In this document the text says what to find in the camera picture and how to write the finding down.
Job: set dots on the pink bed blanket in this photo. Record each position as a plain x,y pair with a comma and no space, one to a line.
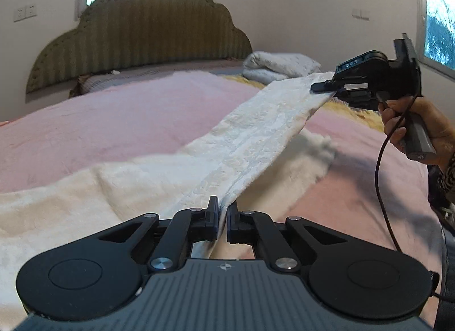
325,174

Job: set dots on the patterned sleeve forearm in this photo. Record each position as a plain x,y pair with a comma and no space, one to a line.
441,193

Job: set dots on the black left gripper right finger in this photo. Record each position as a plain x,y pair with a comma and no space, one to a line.
353,277

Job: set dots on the grey striped mattress edge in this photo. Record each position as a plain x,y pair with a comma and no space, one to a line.
101,81

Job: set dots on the olive green padded headboard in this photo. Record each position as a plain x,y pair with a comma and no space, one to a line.
121,34

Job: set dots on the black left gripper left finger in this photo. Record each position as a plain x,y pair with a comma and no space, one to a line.
96,275

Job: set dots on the white wall switch plate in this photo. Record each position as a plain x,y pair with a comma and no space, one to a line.
361,14

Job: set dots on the cream white pants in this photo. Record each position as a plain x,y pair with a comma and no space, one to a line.
223,162

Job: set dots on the white wall socket plate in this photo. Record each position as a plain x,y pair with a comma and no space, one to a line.
26,12

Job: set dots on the white printed folded quilt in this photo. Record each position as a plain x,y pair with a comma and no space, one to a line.
265,67

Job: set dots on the person's right hand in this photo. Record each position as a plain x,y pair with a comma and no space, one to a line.
439,130

